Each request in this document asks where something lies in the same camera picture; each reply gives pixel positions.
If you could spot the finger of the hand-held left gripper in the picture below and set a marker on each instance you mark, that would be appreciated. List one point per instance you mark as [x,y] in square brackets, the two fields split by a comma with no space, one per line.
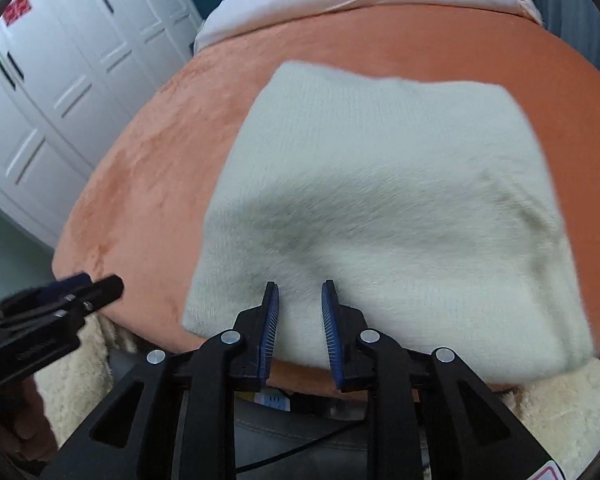
[45,335]
[62,285]

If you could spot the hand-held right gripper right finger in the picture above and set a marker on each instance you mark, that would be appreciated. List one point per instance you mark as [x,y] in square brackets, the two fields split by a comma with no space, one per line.
[330,340]

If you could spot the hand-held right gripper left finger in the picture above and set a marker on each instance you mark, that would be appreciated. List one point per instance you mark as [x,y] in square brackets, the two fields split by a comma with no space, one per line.
[270,340]

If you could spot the cream knit cardigan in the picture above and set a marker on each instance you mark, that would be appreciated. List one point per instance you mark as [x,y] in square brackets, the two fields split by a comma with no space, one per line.
[380,200]

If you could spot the white power strip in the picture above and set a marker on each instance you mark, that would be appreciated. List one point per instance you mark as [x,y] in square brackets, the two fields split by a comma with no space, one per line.
[272,401]

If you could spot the orange plush blanket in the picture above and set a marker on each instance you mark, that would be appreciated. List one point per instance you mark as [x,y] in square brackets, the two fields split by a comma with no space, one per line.
[145,200]

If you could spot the white wardrobe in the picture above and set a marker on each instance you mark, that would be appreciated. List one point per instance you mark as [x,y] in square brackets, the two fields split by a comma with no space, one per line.
[55,85]

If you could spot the cream fluffy rug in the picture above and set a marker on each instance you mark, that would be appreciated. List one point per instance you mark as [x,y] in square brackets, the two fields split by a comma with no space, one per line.
[560,410]

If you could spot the red paper wardrobe sticker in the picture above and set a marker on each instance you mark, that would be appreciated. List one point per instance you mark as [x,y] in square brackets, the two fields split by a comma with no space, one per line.
[17,11]

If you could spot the grey-blue curtain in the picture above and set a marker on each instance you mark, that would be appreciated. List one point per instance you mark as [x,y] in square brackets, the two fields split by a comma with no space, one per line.
[575,10]

